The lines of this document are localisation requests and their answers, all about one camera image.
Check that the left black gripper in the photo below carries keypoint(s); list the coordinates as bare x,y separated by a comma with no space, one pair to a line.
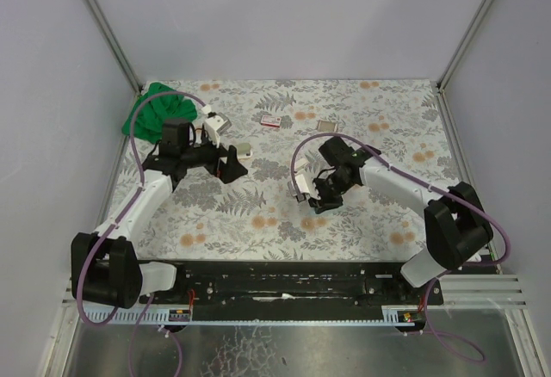
222,162

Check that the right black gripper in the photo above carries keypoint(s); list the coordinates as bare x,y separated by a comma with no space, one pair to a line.
329,187

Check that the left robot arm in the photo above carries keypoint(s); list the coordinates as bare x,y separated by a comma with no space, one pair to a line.
104,266

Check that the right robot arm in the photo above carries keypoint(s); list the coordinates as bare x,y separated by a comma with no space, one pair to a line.
454,232

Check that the olive green stapler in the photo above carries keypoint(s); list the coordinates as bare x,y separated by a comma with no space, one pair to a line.
244,151

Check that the small white stapler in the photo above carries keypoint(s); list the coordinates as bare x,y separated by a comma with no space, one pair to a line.
301,164

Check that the red staple box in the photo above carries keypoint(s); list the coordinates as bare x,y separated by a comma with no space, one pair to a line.
271,121

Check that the loose staple strip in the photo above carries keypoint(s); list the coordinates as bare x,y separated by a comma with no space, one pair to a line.
327,126

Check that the floral table mat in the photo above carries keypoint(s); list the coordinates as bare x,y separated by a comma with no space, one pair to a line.
257,218

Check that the green cloth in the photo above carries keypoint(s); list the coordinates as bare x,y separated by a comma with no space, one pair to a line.
149,122

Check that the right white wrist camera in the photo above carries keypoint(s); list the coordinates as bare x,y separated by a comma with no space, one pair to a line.
302,188

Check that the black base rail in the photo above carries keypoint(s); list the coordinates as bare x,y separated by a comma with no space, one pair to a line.
289,293

